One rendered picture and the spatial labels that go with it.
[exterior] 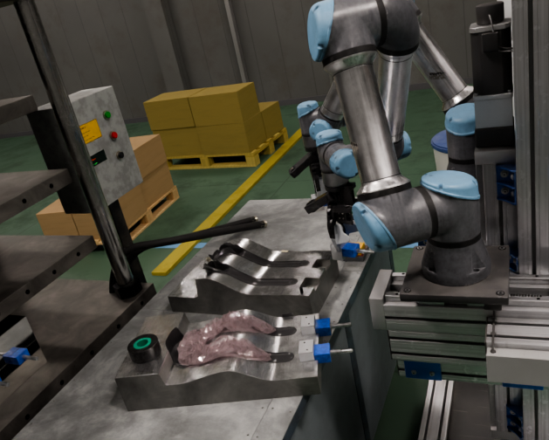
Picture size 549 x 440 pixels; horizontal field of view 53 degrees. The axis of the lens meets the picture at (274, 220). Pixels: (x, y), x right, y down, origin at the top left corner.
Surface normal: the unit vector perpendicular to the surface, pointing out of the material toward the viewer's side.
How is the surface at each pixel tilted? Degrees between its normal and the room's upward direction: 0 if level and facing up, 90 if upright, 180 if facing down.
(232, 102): 90
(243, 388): 90
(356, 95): 71
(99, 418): 0
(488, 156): 90
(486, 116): 90
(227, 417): 0
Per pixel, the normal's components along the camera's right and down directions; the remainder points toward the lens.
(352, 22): 0.12, 0.03
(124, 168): 0.90, -0.01
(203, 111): -0.40, 0.45
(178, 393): -0.10, 0.43
